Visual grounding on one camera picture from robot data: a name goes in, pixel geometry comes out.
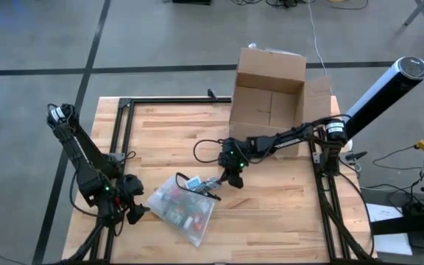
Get white paper sheet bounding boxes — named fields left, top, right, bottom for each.
left=364, top=202, right=414, bottom=256

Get clear zip pouch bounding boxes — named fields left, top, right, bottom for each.
left=147, top=174, right=217, bottom=248

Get grey metal table leg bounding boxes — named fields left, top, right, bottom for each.
left=403, top=0, right=424, bottom=27

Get white black cylinder tower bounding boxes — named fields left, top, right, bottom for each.
left=343, top=55, right=424, bottom=141

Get black item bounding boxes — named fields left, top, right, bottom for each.
left=196, top=177, right=223, bottom=193

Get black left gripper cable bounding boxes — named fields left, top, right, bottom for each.
left=68, top=169, right=101, bottom=218

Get black aluminium table frame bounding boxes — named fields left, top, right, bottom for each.
left=59, top=96, right=381, bottom=265

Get white floor cable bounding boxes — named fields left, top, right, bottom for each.
left=306, top=0, right=333, bottom=78

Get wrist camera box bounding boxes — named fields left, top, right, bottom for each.
left=218, top=138, right=252, bottom=169
left=96, top=197, right=124, bottom=226

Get green white small box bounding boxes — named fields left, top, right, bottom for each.
left=184, top=175, right=203, bottom=190

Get black floor device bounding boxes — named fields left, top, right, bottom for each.
left=170, top=0, right=212, bottom=6

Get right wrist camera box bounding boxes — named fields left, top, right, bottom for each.
left=218, top=138, right=252, bottom=169

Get black floor cable bundle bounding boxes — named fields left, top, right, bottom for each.
left=372, top=135, right=424, bottom=214

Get black floor cables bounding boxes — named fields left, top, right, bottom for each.
left=229, top=0, right=373, bottom=11

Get brown cardboard shipping box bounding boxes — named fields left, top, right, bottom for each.
left=228, top=46, right=333, bottom=158

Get black metal bar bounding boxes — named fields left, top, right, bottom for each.
left=369, top=208, right=424, bottom=236

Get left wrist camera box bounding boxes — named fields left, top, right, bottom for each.
left=96, top=197, right=124, bottom=226

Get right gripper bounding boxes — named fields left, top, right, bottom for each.
left=217, top=161, right=245, bottom=190

